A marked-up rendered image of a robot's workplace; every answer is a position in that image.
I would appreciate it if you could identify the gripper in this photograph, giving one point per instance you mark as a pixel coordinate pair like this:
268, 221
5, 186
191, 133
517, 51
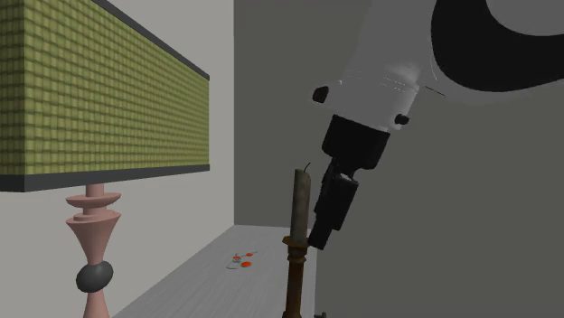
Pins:
354, 143

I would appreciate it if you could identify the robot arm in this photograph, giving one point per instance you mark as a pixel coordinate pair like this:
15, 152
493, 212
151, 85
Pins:
379, 83

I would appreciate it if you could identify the grey candle brown candlestick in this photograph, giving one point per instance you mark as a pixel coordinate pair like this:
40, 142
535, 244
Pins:
299, 207

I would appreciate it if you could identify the small white orange object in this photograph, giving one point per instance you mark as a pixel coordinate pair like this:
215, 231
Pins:
240, 262

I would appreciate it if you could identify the green shade pink lamp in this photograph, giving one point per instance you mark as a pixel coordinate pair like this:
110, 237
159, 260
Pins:
101, 97

